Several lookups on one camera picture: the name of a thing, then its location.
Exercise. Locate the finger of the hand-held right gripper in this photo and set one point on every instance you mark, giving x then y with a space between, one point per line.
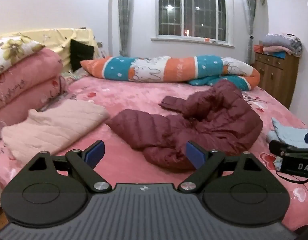
277 145

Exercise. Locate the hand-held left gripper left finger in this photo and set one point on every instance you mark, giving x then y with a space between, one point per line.
96 152

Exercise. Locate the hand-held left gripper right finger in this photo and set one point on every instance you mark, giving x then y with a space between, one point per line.
194 153

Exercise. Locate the maroon down jacket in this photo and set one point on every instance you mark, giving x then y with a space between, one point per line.
206 120

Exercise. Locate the light blue garment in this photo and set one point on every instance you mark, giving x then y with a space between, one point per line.
288 132

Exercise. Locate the folded light pink quilted garment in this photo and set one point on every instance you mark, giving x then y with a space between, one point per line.
56 125

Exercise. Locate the pink bed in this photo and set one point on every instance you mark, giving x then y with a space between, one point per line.
134 97

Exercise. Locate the wooden cabinet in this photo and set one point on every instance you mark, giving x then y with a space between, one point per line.
276 77

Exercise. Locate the rolled rabbit print blanket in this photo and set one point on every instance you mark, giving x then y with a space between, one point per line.
169 67

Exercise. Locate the folded pink blanket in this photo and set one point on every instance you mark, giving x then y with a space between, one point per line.
273 49

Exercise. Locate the black cloth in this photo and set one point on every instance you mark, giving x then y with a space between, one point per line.
81 53

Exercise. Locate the folded pink quilt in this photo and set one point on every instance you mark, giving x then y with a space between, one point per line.
24 80

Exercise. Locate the small orange box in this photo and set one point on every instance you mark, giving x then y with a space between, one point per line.
209 39

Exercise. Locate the yellow headboard cover cloth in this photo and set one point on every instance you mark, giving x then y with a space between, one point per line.
69 33

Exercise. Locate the grey checked curtain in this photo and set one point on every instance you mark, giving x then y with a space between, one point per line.
249 17
124 17

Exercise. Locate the floral pillow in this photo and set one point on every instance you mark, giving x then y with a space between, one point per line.
9 52

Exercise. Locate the barred window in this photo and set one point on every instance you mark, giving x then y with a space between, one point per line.
194 7

